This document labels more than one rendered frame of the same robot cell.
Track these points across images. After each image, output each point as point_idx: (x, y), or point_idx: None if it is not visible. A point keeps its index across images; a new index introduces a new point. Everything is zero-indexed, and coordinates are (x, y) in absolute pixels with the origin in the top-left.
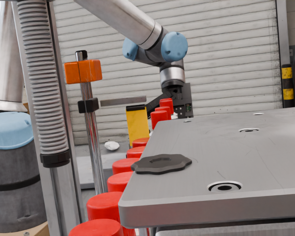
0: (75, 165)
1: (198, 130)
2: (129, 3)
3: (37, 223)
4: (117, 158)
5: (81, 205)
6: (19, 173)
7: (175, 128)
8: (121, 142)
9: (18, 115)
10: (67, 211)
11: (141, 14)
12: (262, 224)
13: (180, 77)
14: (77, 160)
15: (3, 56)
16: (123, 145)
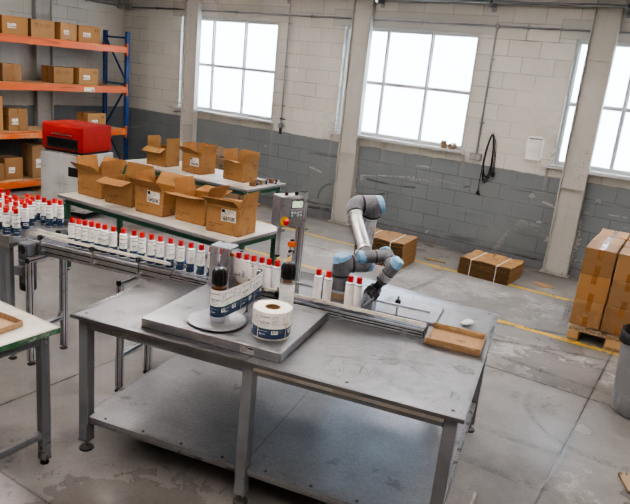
0: (297, 265)
1: (230, 244)
2: (356, 232)
3: None
4: (423, 316)
5: (296, 275)
6: (332, 271)
7: (233, 244)
8: (490, 331)
9: (344, 255)
10: None
11: (357, 238)
12: None
13: (379, 275)
14: (433, 309)
15: None
16: (475, 329)
